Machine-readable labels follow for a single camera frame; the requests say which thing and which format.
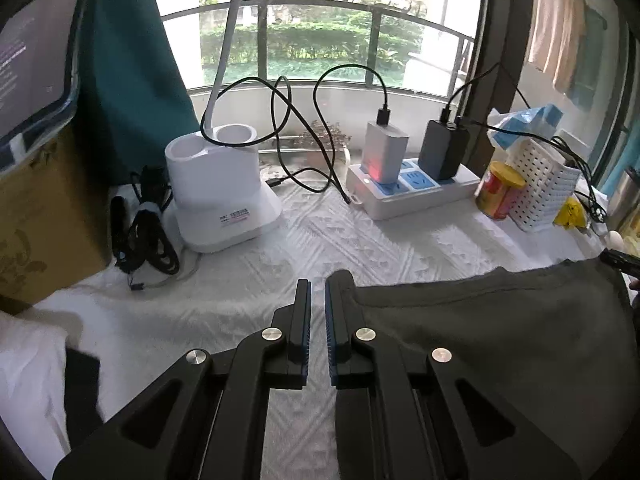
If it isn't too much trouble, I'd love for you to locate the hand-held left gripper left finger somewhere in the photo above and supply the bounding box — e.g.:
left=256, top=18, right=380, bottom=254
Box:
left=52, top=278, right=313, bottom=480

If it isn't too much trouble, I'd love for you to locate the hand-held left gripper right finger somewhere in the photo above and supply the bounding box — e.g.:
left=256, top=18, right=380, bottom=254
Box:
left=324, top=269, right=583, bottom=480

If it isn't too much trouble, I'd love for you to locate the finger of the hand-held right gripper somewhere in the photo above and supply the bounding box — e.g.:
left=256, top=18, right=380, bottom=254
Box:
left=598, top=247, right=640, bottom=278

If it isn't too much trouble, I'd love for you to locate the dark grey garment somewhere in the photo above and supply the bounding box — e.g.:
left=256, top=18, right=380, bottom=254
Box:
left=345, top=258, right=633, bottom=480

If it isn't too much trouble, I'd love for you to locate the steel cup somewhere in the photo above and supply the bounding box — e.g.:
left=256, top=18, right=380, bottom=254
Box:
left=607, top=167, right=640, bottom=236

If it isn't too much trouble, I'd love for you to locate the yellow packet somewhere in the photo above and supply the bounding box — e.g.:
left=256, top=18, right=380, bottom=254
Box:
left=552, top=196, right=588, bottom=231

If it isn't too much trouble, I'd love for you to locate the white textured tablecloth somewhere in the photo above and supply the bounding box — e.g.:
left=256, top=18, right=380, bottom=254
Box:
left=15, top=180, right=621, bottom=480

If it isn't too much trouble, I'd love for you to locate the white perforated basket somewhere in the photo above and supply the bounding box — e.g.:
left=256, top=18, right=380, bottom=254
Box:
left=507, top=138, right=583, bottom=232

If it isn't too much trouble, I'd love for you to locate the yellow red can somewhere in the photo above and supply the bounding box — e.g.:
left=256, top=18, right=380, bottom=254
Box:
left=474, top=161, right=527, bottom=220

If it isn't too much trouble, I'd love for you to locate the white desk lamp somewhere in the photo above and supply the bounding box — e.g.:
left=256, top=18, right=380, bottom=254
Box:
left=165, top=0, right=282, bottom=253

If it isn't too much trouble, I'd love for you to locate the white power strip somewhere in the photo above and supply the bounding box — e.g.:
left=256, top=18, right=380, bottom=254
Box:
left=346, top=158, right=482, bottom=220

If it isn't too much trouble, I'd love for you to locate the blue white plastic bag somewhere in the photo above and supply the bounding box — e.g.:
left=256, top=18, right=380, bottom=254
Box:
left=487, top=104, right=573, bottom=150

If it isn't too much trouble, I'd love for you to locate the white charger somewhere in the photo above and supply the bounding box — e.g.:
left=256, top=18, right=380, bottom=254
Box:
left=364, top=120, right=408, bottom=184

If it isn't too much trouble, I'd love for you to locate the green hanging garment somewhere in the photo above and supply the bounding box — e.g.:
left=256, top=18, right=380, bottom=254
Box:
left=567, top=5, right=608, bottom=108

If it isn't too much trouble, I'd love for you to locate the black charger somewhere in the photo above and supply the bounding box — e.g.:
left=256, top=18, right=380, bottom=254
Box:
left=418, top=119, right=470, bottom=181

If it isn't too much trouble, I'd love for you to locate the peach hanging shirt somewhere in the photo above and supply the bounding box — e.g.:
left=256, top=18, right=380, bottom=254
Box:
left=527, top=0, right=588, bottom=93

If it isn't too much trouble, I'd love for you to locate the white cloth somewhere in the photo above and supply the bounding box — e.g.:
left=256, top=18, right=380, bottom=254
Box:
left=0, top=310, right=71, bottom=461

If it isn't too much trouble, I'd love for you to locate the brown cardboard box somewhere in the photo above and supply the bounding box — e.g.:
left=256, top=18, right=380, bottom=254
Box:
left=0, top=120, right=113, bottom=306

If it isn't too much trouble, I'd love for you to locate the balcony railing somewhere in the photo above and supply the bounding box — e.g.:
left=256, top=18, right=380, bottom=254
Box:
left=160, top=0, right=478, bottom=98

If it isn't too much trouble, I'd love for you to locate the teal curtain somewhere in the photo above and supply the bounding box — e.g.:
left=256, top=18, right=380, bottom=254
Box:
left=30, top=0, right=198, bottom=186

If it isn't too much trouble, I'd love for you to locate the tablet in clear case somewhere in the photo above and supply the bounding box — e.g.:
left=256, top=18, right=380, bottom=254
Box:
left=0, top=0, right=98, bottom=148

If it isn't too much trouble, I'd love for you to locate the black looping loose cable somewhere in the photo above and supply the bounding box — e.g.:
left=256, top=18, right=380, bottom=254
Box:
left=201, top=76, right=333, bottom=193

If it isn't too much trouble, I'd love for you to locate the black cable bundle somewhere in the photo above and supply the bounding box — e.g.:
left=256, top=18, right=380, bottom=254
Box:
left=110, top=165, right=181, bottom=291

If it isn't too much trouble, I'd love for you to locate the black white-charger cable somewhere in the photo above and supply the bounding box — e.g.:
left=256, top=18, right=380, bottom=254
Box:
left=314, top=64, right=391, bottom=206

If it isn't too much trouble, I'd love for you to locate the black charger cable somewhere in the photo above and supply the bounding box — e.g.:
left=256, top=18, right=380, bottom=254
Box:
left=440, top=62, right=501, bottom=123

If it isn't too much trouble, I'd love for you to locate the black strap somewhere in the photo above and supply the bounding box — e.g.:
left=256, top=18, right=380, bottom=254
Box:
left=62, top=347, right=106, bottom=448

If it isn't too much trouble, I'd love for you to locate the dark window frame post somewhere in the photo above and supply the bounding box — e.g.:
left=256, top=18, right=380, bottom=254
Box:
left=462, top=0, right=536, bottom=161

